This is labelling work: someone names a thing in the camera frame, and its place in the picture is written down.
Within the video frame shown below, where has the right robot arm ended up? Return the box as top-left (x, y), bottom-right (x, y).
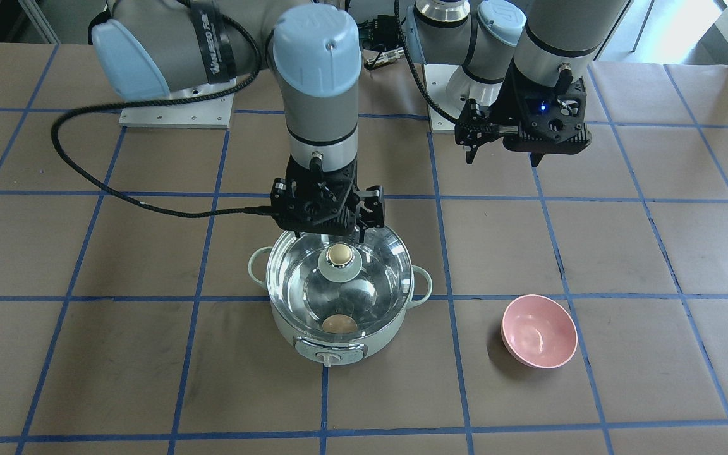
top-left (88, 1), bottom-right (384, 236)

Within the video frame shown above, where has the beige egg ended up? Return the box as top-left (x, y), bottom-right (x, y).
top-left (321, 313), bottom-right (358, 334)

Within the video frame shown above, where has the mint green electric pot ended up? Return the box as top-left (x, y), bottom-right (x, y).
top-left (246, 227), bottom-right (433, 368)

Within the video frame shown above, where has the pink bowl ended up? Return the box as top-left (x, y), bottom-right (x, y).
top-left (500, 294), bottom-right (578, 370)

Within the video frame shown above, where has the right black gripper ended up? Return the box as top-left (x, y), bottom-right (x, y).
top-left (270, 157), bottom-right (385, 244)

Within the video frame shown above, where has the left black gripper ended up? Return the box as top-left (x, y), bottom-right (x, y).
top-left (454, 63), bottom-right (592, 168)

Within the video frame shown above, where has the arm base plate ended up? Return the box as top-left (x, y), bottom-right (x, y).
top-left (119, 94), bottom-right (234, 130)
top-left (423, 63), bottom-right (510, 135)

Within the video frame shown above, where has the glass pot lid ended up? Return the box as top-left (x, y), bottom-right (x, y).
top-left (260, 227), bottom-right (417, 339)

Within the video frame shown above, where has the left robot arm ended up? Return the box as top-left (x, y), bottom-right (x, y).
top-left (398, 1), bottom-right (628, 166)

